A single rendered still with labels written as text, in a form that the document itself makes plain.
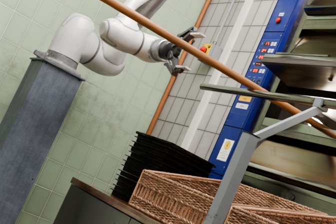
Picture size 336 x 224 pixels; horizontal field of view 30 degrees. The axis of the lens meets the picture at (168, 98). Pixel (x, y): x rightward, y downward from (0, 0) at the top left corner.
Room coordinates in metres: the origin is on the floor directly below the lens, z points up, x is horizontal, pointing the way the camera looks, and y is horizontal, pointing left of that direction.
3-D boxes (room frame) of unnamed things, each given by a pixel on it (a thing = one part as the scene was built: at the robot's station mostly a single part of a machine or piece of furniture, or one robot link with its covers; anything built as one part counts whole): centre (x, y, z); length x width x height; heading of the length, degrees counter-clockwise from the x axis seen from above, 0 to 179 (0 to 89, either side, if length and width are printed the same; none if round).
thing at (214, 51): (3.31, -0.11, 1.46); 0.10 x 0.07 x 0.10; 30
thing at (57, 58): (2.87, 0.54, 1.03); 0.22 x 0.18 x 0.06; 117
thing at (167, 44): (2.37, 0.06, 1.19); 0.09 x 0.07 x 0.08; 29
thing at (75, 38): (2.88, 0.51, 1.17); 0.18 x 0.16 x 0.22; 133
